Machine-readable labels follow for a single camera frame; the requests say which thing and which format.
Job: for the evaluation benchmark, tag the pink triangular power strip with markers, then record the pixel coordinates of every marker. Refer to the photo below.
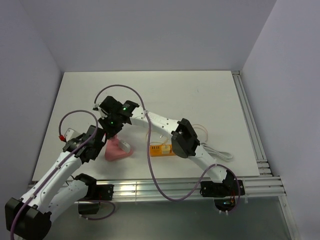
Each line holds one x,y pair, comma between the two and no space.
113,152

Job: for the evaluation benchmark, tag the white square charger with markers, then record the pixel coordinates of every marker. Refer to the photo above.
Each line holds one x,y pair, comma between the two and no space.
124,146

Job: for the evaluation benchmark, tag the orange power strip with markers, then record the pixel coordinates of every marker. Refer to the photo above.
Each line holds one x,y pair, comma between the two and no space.
155,151

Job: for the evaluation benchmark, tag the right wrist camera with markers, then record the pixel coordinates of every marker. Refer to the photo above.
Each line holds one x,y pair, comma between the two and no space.
96,107

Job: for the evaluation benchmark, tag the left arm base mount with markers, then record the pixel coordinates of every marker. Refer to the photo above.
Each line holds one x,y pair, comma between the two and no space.
93,203

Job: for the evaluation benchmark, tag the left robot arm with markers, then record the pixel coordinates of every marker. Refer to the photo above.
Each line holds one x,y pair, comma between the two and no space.
31,216

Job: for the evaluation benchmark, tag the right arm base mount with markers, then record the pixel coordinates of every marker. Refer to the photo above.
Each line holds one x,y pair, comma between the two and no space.
226,195

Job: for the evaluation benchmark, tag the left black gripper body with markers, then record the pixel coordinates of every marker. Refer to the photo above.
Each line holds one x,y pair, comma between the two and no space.
98,148

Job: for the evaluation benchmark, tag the yellow plug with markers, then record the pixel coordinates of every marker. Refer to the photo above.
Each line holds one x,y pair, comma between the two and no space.
165,149

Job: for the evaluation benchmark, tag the aluminium rail frame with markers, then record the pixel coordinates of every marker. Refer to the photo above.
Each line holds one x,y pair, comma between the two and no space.
210,101

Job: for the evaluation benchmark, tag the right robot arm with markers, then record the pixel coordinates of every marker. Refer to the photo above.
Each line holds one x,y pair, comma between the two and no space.
184,140

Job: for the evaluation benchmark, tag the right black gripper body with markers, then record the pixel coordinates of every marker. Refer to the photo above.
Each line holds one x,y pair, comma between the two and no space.
112,125

